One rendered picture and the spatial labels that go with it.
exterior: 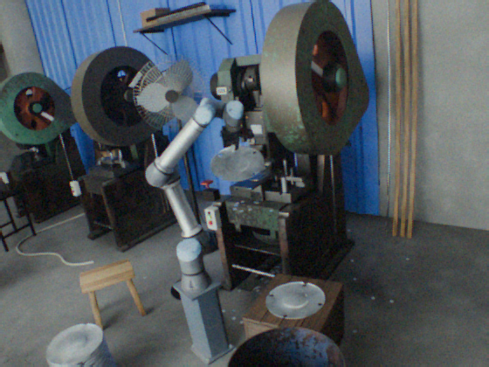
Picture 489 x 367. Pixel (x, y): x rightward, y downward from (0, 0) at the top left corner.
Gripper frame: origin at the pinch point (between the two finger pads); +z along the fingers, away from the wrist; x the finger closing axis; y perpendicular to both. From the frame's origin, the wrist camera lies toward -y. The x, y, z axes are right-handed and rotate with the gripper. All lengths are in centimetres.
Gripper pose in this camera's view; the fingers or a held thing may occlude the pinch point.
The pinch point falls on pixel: (233, 148)
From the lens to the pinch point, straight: 195.1
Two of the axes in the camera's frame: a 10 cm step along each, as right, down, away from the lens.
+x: 2.9, 8.7, -4.0
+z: -1.1, 4.5, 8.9
